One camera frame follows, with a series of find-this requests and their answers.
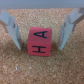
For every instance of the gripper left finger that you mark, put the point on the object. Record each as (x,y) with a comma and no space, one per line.
(12,30)

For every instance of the pink block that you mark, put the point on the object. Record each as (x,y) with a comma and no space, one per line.
(39,41)

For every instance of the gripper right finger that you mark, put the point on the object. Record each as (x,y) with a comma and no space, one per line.
(68,29)

